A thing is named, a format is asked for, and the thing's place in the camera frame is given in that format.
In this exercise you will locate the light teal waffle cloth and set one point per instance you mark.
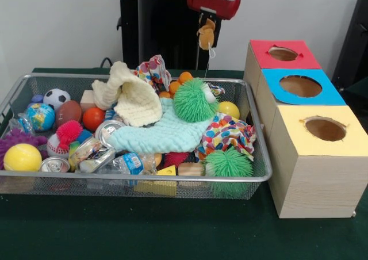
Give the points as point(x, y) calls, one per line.
point(167, 133)

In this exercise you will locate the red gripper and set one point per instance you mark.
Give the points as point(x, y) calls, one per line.
point(214, 2)

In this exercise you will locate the green spiky ball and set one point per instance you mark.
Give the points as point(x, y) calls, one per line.
point(228, 164)

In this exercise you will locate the brown plush toy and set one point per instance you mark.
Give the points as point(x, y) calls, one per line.
point(206, 37)

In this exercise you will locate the cream waffle cloth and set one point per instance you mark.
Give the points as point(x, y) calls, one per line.
point(135, 102)

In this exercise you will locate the black panel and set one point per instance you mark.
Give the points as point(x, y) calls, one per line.
point(355, 41)

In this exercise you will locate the small yellow ball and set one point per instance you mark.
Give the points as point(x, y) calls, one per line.
point(229, 109)

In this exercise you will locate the blue globe ball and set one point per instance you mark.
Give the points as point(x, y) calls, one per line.
point(40, 116)

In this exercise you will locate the polka dot cloth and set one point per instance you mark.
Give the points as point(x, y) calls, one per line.
point(227, 136)

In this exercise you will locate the brown toy football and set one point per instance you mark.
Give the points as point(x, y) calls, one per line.
point(69, 113)

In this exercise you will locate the green fuzzy monster toy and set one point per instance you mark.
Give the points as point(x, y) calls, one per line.
point(195, 100)

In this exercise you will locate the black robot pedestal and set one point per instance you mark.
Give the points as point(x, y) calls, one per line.
point(155, 30)

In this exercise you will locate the wooden box with three holes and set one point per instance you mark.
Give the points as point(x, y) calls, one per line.
point(316, 179)

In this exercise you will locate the dark green tablecloth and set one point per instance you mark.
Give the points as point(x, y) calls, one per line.
point(172, 231)

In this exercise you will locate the large yellow ball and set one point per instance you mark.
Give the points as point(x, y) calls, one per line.
point(22, 157)

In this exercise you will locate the small soccer ball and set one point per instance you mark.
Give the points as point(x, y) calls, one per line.
point(56, 98)

